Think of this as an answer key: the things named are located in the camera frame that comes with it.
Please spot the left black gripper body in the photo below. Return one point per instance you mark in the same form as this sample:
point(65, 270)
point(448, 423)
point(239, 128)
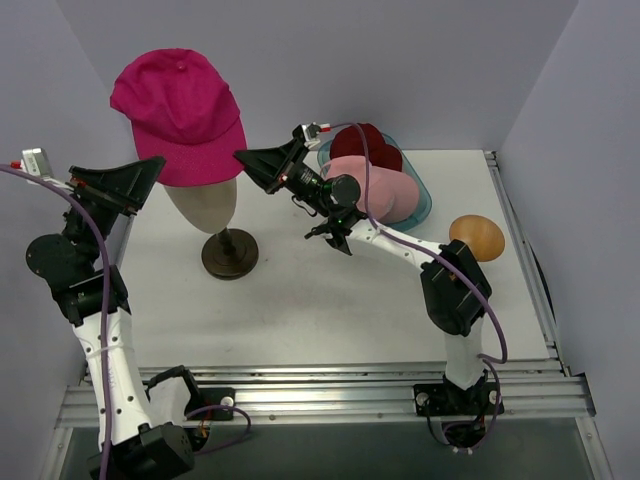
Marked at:
point(100, 194)

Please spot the magenta baseball cap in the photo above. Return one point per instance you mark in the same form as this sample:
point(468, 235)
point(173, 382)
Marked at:
point(180, 108)

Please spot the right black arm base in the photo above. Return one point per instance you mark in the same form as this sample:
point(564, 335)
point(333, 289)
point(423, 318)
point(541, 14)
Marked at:
point(459, 419)

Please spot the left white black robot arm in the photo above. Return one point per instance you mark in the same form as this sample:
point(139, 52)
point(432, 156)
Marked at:
point(141, 435)

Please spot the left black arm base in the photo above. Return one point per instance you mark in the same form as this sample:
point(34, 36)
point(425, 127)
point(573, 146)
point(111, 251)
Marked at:
point(209, 410)

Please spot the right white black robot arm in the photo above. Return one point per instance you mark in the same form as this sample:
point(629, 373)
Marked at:
point(454, 288)

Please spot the dark red cap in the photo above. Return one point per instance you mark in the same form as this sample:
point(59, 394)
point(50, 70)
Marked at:
point(348, 142)

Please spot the cream fabric mannequin head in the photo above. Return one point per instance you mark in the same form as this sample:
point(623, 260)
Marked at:
point(209, 208)

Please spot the dark round mannequin stand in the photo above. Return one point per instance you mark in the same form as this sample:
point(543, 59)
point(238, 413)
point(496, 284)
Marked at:
point(230, 254)

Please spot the light pink cap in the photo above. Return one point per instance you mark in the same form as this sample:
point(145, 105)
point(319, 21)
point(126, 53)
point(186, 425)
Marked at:
point(392, 196)

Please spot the teal transparent plastic tray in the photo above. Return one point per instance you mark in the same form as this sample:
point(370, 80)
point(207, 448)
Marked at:
point(425, 202)

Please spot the wooden egg-shaped hat stand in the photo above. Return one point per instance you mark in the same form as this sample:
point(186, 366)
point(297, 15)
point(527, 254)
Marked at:
point(484, 237)

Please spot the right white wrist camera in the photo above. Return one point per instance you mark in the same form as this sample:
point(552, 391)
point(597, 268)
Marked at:
point(310, 134)

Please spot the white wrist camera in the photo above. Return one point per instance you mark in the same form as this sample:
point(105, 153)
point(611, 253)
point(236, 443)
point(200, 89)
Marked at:
point(310, 134)
point(35, 162)

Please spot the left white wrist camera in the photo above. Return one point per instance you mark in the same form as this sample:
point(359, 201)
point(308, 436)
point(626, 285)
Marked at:
point(35, 162)

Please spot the aluminium front rail frame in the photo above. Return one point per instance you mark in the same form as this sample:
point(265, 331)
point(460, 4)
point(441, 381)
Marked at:
point(312, 336)

